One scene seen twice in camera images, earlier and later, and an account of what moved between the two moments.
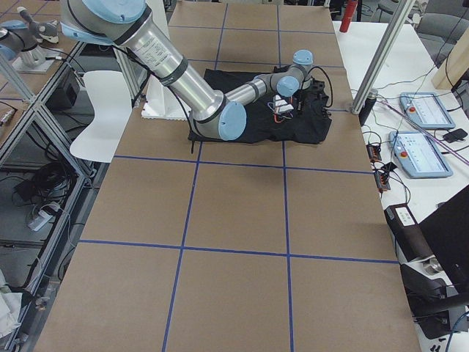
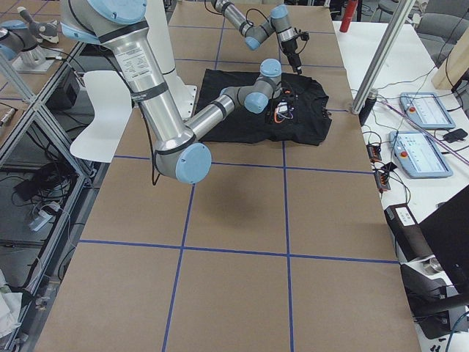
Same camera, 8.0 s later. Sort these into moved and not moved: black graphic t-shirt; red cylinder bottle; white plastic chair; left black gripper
Moved: left black gripper
Not moved: black graphic t-shirt; white plastic chair; red cylinder bottle
